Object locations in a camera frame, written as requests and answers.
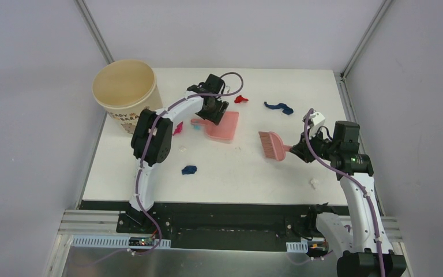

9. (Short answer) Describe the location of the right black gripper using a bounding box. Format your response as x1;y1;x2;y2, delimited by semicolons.
291;126;339;163

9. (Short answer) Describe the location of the pink plastic dustpan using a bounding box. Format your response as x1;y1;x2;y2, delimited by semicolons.
190;111;239;142

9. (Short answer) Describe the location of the pink hand brush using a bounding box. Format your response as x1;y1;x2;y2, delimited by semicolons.
258;132;291;162

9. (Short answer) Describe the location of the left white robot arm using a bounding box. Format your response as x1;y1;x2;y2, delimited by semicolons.
130;74;229;234

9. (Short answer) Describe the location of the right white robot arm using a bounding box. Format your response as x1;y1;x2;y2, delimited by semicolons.
290;119;407;276

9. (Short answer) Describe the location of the red paper scrap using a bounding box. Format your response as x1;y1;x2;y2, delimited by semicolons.
234;95;249;104

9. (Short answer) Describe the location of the white paper scrap right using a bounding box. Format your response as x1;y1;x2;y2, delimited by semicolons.
309;178;319;190

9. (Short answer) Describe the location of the magenta paper scrap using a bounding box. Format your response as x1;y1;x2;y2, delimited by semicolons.
172;122;183;136

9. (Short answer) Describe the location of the long blue paper scrap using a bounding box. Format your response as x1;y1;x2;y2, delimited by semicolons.
264;102;294;115

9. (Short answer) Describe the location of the dark blue paper ball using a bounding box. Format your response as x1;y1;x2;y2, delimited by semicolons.
181;165;197;175

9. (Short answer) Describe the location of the beige paper bucket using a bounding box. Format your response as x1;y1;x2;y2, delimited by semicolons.
92;59;163;134

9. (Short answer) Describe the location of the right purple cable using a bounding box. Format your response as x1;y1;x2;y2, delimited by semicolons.
286;108;387;277

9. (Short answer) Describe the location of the purple cable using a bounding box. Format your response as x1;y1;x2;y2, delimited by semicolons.
286;108;387;277
68;72;245;268

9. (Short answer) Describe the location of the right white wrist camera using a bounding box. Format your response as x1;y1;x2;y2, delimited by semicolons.
307;111;325;136

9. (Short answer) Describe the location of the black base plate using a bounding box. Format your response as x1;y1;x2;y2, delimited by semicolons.
79;200;350;252

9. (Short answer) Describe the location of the right aluminium frame post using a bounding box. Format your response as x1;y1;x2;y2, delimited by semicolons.
340;0;395;81

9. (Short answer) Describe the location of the aluminium frame post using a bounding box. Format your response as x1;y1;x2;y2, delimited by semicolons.
73;0;115;64
340;0;395;81

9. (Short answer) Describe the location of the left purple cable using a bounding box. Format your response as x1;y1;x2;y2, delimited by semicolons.
68;72;245;268

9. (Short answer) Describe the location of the left aluminium frame post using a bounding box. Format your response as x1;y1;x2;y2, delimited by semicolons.
73;0;115;64

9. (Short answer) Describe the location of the aluminium front rail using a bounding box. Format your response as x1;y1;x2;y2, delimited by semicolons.
58;209;403;242

